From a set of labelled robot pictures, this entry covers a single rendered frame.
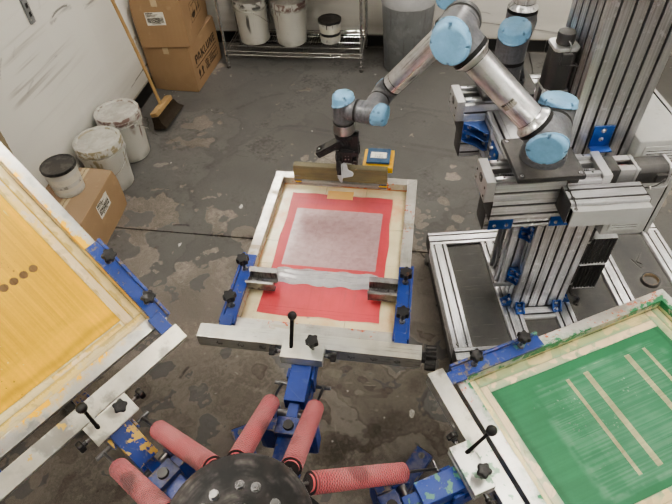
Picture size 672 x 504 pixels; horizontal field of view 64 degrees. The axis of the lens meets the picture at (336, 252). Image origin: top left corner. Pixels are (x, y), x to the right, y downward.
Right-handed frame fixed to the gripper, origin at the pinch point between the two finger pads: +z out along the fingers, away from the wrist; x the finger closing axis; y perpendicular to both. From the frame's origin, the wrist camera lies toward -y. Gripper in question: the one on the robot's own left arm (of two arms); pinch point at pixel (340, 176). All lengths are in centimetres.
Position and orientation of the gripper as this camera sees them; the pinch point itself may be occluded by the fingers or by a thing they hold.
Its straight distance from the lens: 207.7
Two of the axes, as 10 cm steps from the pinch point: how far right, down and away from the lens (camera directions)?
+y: 9.9, 0.8, -1.3
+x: 1.5, -7.3, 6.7
